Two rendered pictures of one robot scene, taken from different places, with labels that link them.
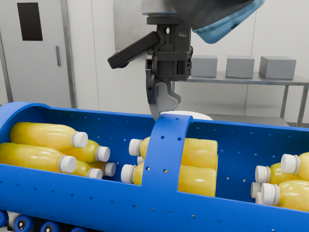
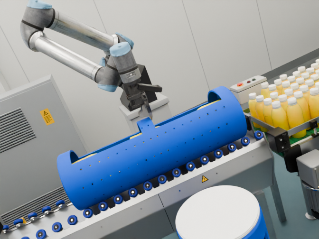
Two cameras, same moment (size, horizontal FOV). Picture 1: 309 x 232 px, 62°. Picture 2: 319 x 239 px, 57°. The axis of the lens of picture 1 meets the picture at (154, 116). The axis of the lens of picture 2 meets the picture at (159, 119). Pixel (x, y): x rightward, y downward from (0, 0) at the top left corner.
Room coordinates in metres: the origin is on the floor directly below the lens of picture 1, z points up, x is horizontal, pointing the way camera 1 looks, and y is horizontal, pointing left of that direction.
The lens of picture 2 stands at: (1.78, -0.48, 1.69)
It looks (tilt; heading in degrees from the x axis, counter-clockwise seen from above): 20 degrees down; 158
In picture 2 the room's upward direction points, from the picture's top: 21 degrees counter-clockwise
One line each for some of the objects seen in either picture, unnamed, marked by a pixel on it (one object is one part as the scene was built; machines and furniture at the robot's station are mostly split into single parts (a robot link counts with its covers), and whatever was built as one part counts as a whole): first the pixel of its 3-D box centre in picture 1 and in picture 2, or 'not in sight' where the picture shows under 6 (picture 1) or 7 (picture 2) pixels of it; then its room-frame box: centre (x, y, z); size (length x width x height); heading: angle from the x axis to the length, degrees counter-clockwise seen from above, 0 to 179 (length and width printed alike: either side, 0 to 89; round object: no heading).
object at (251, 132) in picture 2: not in sight; (246, 124); (0.65, 0.43, 0.99); 0.10 x 0.02 x 0.12; 165
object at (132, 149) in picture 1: (134, 147); not in sight; (0.55, 0.05, 1.15); 0.04 x 0.02 x 0.04; 165
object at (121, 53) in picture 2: not in sight; (123, 57); (0.52, -0.02, 1.54); 0.10 x 0.09 x 0.12; 162
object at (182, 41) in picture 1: (168, 49); (136, 93); (0.52, -0.03, 1.37); 0.09 x 0.08 x 0.12; 75
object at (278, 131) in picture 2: not in sight; (278, 140); (0.85, 0.42, 0.95); 0.10 x 0.07 x 0.10; 165
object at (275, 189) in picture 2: not in sight; (267, 163); (0.42, 0.71, 0.50); 0.04 x 0.04 x 1.00; 75
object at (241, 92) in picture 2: not in sight; (249, 89); (0.42, 0.71, 1.05); 0.20 x 0.10 x 0.10; 75
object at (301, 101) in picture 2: not in sight; (301, 112); (0.83, 0.64, 0.99); 0.07 x 0.07 x 0.19
